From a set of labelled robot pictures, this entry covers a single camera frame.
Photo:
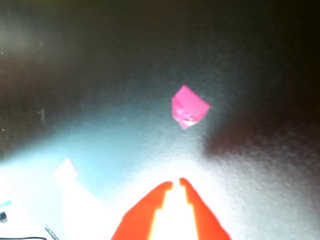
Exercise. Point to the pink cube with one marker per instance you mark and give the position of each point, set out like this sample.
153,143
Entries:
191,105

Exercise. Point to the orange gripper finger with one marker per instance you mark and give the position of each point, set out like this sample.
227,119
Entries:
142,217
205,220

